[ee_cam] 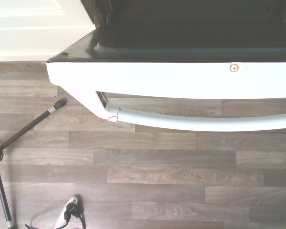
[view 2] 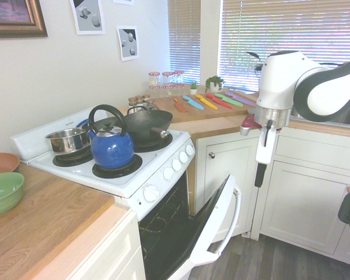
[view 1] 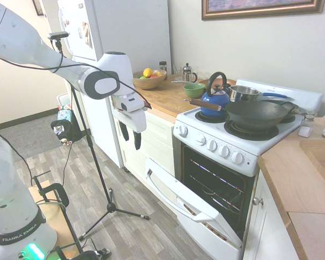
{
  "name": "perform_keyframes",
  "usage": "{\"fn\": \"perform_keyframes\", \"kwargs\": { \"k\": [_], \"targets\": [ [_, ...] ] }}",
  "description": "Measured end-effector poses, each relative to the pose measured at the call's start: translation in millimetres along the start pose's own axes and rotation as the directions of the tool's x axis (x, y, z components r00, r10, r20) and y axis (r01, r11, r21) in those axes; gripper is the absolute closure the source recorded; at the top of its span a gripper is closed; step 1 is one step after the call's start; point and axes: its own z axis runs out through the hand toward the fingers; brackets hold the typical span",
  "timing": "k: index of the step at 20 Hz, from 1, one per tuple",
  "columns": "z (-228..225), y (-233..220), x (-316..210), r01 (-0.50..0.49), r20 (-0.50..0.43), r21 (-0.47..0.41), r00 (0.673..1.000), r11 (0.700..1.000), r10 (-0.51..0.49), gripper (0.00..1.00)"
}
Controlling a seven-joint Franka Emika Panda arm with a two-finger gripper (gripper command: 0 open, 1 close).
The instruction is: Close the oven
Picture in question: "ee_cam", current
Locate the white oven door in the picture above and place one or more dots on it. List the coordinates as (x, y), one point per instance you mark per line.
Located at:
(171, 76)

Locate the black power plug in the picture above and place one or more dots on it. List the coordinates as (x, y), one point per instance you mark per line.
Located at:
(71, 211)

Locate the white power strip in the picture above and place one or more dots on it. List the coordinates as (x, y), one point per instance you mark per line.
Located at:
(67, 210)

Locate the white cabinet door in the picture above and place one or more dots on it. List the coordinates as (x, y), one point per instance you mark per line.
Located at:
(38, 28)

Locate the black camera tripod stand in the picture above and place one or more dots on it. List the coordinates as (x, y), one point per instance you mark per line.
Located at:
(21, 130)

